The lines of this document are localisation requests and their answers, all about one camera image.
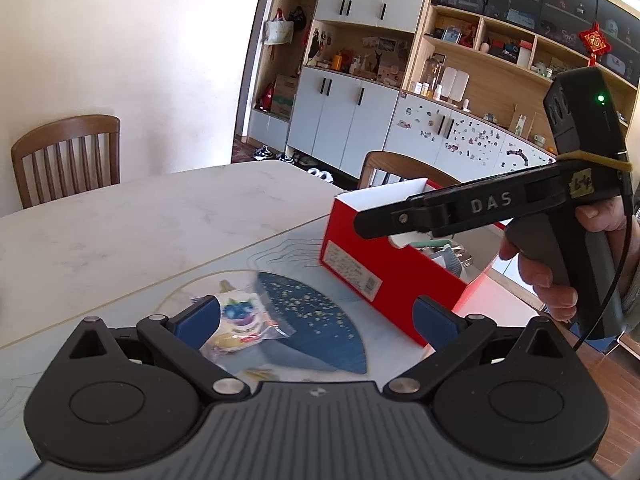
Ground blueberry print snack packet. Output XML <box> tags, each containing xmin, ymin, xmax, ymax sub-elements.
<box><xmin>200</xmin><ymin>282</ymin><xmax>296</xmax><ymax>361</ymax></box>

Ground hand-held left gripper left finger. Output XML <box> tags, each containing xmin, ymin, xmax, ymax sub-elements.
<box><xmin>70</xmin><ymin>296</ymin><xmax>251</xmax><ymax>403</ymax></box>

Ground white tote bag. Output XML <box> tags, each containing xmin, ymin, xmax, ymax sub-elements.
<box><xmin>263</xmin><ymin>9</ymin><xmax>295</xmax><ymax>47</ymax></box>

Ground red cardboard box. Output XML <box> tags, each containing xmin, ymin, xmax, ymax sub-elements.
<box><xmin>320</xmin><ymin>177</ymin><xmax>546</xmax><ymax>348</ymax></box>

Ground red knot ornament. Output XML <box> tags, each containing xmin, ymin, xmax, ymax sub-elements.
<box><xmin>579</xmin><ymin>22</ymin><xmax>612</xmax><ymax>67</ymax></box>

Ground white magnet-covered cabinet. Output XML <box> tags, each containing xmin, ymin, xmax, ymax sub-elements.
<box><xmin>387</xmin><ymin>92</ymin><xmax>557</xmax><ymax>187</ymax></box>

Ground blue speckled fan-shaped mat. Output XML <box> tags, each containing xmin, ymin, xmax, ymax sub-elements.
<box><xmin>255</xmin><ymin>271</ymin><xmax>373</xmax><ymax>375</ymax></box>

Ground brown cardboard carton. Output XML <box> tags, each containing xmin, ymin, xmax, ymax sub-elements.
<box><xmin>272</xmin><ymin>75</ymin><xmax>299</xmax><ymax>117</ymax></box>

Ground white marble desktop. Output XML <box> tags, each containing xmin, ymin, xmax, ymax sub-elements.
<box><xmin>0</xmin><ymin>159</ymin><xmax>543</xmax><ymax>480</ymax></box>

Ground patterned rug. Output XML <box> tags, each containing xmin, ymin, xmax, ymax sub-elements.
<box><xmin>231</xmin><ymin>137</ymin><xmax>261</xmax><ymax>163</ymax></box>

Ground white cabinet with black handles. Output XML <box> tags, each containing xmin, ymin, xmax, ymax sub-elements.
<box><xmin>287</xmin><ymin>66</ymin><xmax>401</xmax><ymax>177</ymax></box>

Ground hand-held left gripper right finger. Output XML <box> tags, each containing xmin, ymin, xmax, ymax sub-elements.
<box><xmin>384</xmin><ymin>296</ymin><xmax>571</xmax><ymax>403</ymax></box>

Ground person's right hand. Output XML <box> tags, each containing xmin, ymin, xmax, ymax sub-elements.
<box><xmin>500</xmin><ymin>200</ymin><xmax>640</xmax><ymax>323</ymax></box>

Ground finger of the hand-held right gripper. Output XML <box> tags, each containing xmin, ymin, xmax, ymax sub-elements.
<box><xmin>355</xmin><ymin>199</ymin><xmax>436</xmax><ymax>242</ymax></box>

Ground wooden chair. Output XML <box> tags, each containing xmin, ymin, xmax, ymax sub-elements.
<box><xmin>11</xmin><ymin>114</ymin><xmax>122</xmax><ymax>209</ymax></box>
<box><xmin>359</xmin><ymin>150</ymin><xmax>463</xmax><ymax>192</ymax></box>

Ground black cable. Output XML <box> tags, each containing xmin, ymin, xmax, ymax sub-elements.
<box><xmin>570</xmin><ymin>172</ymin><xmax>632</xmax><ymax>356</ymax></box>

